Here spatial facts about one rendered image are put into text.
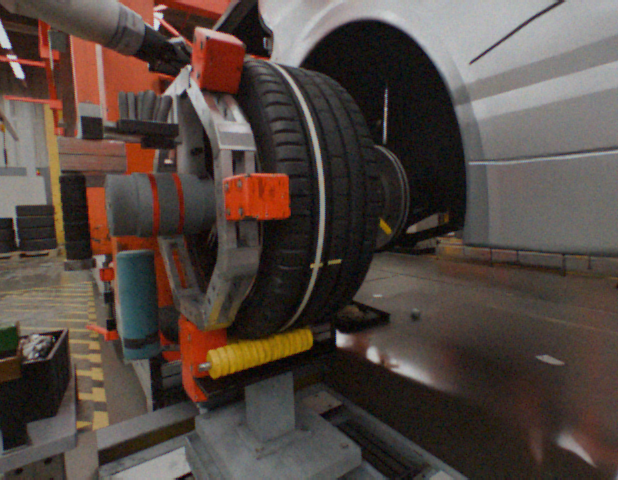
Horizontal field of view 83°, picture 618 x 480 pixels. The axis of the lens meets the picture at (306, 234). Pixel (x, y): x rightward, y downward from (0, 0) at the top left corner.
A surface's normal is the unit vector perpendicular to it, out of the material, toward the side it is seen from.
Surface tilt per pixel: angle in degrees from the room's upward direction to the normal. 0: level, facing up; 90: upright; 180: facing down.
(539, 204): 90
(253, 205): 90
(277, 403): 90
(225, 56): 125
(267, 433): 90
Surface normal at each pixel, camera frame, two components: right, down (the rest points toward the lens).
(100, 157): 0.56, 0.04
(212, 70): 0.48, 0.61
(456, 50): -0.83, 0.07
